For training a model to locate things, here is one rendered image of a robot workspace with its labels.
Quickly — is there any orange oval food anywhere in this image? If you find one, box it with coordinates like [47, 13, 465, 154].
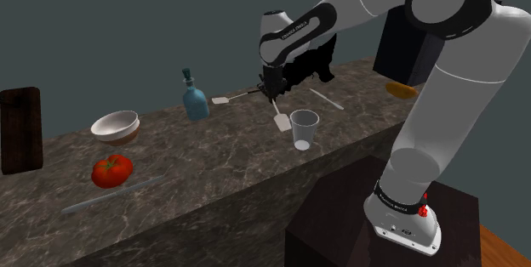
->
[384, 81, 420, 101]

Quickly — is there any blue bottle with teal stopper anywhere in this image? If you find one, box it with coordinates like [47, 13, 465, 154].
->
[180, 67, 211, 122]

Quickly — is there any white bowl with brown base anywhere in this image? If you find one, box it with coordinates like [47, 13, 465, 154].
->
[90, 110, 141, 147]

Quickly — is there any long grey rod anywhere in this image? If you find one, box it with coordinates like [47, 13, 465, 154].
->
[60, 174, 165, 216]

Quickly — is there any white spatula with black handle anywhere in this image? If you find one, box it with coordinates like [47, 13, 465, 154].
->
[210, 87, 261, 106]

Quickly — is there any white flat knife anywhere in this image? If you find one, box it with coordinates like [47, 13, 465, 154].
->
[308, 87, 345, 111]

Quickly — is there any clear glass cup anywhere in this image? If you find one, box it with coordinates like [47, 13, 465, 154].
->
[288, 109, 321, 152]

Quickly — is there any dark wooden cutting board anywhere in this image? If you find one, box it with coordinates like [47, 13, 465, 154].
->
[0, 86, 44, 176]

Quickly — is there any dark robot stand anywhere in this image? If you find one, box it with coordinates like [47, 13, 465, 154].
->
[283, 155, 482, 267]

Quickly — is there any black ragged object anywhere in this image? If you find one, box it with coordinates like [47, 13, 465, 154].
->
[284, 32, 338, 91]

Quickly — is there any red tomato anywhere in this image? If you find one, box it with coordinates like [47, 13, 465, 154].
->
[90, 154, 134, 190]

